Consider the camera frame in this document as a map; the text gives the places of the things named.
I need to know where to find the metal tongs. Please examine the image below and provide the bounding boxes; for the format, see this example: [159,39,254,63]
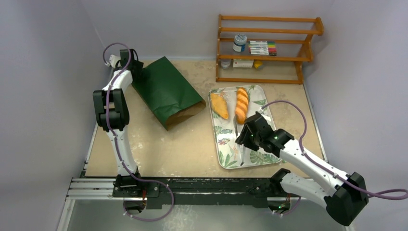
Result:
[233,115,246,166]

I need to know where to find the fake baguette bread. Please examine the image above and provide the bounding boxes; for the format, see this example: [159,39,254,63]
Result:
[235,87,249,125]

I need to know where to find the leaf pattern serving tray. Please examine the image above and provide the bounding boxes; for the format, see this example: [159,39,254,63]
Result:
[208,85,282,169]

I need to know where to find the green paper bag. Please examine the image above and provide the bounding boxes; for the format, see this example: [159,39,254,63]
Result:
[132,57,206,130]

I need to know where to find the yellow fake bread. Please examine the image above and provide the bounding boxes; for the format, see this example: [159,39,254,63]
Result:
[210,93,229,120]

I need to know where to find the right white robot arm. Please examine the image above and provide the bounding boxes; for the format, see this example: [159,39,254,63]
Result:
[236,113,369,226]

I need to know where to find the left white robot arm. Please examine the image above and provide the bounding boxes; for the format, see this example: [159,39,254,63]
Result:
[92,49,144,197]

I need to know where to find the small yellow object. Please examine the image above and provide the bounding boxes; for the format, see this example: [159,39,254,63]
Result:
[253,60,264,70]

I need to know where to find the white small box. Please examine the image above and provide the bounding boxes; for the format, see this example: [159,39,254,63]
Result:
[232,59,254,68]

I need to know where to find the small grey jar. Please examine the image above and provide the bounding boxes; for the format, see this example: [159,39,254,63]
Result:
[220,59,231,69]

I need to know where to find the coloured marker set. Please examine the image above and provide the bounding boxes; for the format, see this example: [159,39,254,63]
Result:
[248,41,277,56]

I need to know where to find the orange wooden shelf rack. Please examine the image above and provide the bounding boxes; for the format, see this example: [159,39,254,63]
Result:
[216,14,324,84]

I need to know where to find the white jar blue lid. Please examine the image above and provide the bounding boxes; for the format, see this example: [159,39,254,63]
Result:
[232,34,247,52]

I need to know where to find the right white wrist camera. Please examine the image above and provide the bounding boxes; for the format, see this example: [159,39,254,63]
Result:
[257,108,273,123]

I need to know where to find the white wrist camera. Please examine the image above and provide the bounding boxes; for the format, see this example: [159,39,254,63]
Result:
[105,54,121,67]
[257,108,273,123]

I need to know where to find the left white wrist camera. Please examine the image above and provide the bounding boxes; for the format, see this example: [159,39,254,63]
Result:
[105,54,121,67]

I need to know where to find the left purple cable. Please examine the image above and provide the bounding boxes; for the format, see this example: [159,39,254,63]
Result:
[102,43,175,223]

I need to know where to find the purple cable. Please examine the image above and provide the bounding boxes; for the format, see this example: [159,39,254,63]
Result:
[102,43,175,223]
[259,101,408,218]

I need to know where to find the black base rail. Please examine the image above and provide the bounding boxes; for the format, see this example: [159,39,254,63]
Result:
[113,176,298,211]

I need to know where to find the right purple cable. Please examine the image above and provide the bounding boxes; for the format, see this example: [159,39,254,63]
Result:
[259,101,408,218]

